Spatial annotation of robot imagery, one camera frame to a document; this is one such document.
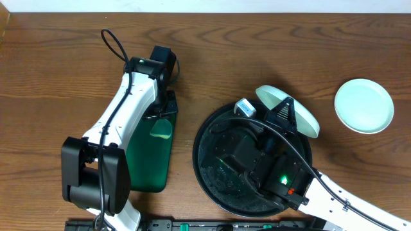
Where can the pale green plate front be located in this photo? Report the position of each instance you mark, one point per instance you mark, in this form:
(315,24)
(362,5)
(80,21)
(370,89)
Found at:
(305,121)

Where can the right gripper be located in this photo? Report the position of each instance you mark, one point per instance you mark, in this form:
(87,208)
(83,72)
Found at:
(277,118)

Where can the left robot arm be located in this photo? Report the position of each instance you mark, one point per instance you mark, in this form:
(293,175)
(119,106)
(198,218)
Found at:
(95,173)

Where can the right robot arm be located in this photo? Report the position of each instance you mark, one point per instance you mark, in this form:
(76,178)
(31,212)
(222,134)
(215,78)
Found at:
(330,202)

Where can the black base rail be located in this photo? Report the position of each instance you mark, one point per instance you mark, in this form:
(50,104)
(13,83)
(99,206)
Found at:
(169,225)

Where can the green rectangular tray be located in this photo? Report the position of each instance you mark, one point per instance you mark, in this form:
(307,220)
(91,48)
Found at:
(148,157)

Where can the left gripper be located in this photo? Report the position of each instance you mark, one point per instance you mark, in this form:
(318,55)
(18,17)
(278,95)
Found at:
(167,109)

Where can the pale green plate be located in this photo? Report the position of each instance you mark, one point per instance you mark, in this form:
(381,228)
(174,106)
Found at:
(305,121)
(364,106)

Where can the round black tray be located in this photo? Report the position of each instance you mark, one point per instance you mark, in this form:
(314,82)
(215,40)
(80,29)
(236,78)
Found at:
(225,188)

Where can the green scrub sponge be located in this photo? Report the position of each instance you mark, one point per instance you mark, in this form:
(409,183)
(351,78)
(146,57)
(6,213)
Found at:
(162,129)

